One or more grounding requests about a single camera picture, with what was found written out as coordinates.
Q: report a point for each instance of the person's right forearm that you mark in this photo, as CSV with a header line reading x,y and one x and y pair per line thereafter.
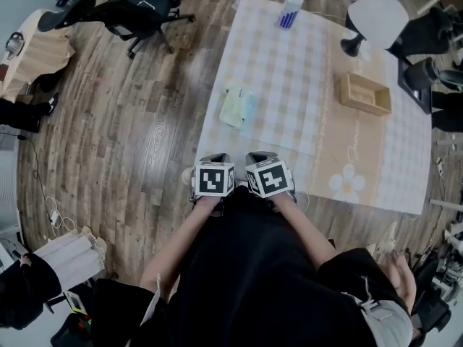
x,y
307,230

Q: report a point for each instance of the black office chair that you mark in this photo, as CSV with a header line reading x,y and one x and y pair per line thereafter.
x,y
137,9

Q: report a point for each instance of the white power adapter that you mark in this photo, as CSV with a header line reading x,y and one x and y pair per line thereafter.
x,y
55,217

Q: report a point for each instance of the person's left forearm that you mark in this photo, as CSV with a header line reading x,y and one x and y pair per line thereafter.
x,y
177,244

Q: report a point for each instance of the white paper rolls bundle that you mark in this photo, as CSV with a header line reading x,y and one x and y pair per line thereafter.
x,y
74,257

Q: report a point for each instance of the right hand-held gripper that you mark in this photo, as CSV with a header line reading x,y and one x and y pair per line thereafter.
x,y
269,181

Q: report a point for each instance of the black padded chair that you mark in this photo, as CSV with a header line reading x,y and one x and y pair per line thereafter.
x,y
428,31

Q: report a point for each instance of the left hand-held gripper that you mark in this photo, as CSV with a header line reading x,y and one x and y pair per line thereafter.
x,y
211,181

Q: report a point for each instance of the checkered beige tablecloth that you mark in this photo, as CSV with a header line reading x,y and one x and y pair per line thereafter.
x,y
289,85

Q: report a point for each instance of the wooden tissue holder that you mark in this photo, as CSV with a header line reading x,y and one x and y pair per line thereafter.
x,y
383,101

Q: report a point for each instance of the white bottle with blue stripes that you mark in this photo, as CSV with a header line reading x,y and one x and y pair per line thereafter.
x,y
288,11

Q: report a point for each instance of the person's black clothing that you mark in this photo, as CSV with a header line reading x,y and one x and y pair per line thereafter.
x,y
260,284

